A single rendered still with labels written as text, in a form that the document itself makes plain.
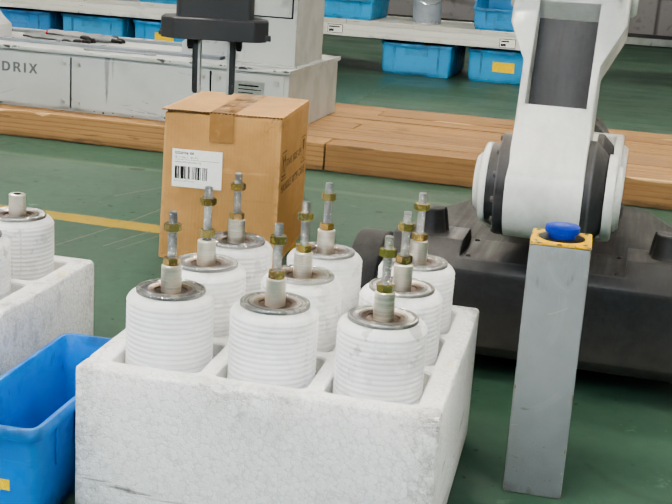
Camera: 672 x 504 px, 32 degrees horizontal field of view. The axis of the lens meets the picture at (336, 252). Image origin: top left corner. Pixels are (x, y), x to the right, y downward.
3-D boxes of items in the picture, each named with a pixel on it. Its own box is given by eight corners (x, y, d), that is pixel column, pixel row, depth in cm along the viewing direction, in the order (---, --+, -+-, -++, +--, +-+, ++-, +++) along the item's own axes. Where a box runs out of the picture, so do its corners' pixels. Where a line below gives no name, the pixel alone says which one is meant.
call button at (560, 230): (544, 235, 138) (546, 218, 137) (579, 239, 137) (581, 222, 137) (543, 243, 134) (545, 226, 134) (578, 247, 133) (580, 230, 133)
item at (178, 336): (106, 440, 131) (108, 287, 127) (173, 419, 138) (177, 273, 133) (159, 470, 125) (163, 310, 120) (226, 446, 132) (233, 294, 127)
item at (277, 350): (244, 484, 123) (252, 322, 118) (210, 448, 131) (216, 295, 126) (325, 470, 127) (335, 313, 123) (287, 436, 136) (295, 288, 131)
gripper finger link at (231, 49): (225, 95, 132) (227, 40, 130) (226, 91, 135) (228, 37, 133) (239, 96, 132) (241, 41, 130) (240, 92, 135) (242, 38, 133)
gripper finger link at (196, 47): (200, 90, 134) (202, 36, 133) (198, 94, 131) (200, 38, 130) (186, 89, 134) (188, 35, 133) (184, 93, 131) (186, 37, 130)
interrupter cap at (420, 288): (377, 278, 138) (378, 272, 138) (440, 287, 136) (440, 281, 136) (361, 295, 131) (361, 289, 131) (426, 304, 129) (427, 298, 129)
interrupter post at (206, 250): (191, 266, 138) (192, 239, 137) (203, 262, 140) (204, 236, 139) (208, 270, 137) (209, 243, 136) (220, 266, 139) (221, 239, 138)
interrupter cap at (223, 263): (160, 266, 137) (160, 261, 137) (199, 254, 143) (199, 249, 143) (212, 279, 133) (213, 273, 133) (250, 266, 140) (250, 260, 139)
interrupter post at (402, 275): (393, 286, 135) (395, 259, 134) (413, 289, 134) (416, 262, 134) (388, 292, 133) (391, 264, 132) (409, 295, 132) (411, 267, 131)
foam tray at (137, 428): (192, 394, 165) (196, 272, 160) (467, 434, 157) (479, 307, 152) (73, 519, 128) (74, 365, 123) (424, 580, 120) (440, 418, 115)
